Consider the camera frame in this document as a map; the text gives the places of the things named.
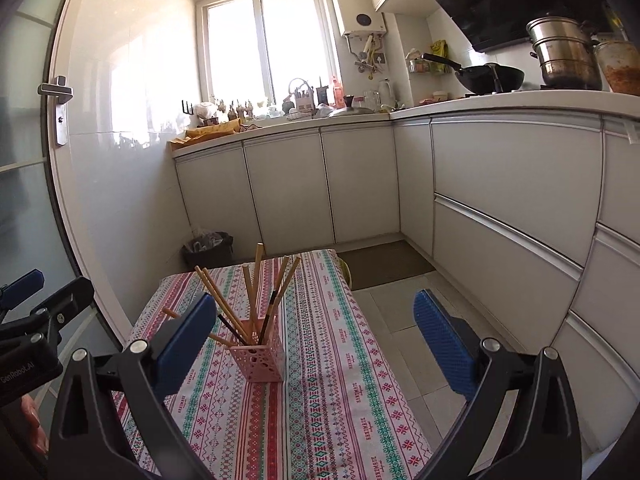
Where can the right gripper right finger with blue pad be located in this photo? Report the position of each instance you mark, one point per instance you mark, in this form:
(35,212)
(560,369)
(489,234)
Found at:
(542,439)

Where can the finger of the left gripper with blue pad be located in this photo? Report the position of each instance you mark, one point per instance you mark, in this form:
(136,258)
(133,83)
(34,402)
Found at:
(52,314)
(12,295)

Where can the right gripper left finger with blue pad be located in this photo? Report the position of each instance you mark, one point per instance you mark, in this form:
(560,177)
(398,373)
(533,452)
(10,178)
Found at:
(87,439)

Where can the black chopstick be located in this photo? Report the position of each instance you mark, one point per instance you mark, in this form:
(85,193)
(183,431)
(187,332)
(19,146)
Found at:
(246,324)

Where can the wooden chopstick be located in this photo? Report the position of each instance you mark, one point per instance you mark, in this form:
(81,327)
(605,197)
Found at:
(243,336)
(194,326)
(251,290)
(275,292)
(259,252)
(288,276)

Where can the pink perforated utensil basket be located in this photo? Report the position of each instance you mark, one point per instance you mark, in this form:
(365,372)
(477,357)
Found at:
(264,363)

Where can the white lower kitchen cabinets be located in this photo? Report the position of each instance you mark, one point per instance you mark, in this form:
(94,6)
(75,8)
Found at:
(535,216)

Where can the bright kitchen window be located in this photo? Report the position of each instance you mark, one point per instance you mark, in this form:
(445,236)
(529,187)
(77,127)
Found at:
(260,50)

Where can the person's left hand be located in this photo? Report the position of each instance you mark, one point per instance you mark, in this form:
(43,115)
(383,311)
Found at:
(36,437)

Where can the black trash bin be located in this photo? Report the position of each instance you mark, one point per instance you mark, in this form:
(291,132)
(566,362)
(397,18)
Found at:
(210,250)

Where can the brown floor mat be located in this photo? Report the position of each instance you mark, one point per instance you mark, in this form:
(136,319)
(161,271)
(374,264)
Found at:
(383,264)

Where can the patterned striped tablecloth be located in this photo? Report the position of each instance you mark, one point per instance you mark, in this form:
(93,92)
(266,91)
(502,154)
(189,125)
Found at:
(338,412)

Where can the yellow stool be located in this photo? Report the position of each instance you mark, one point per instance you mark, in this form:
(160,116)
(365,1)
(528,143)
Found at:
(347,275)

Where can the black wok pan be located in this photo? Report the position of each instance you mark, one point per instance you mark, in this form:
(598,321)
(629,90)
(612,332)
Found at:
(483,79)

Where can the glass sliding door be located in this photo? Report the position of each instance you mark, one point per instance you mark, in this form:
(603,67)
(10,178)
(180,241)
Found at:
(58,206)

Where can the stainless steel steamer pot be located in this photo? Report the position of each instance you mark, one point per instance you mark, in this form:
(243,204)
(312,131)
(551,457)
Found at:
(564,53)

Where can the glass jar of food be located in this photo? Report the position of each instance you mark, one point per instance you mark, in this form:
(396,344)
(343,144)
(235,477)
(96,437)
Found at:
(619,63)

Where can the white water heater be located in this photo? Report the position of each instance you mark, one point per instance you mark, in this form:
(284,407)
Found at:
(358,18)

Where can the silver door handle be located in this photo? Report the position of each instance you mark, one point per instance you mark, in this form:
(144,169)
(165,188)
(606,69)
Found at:
(58,93)

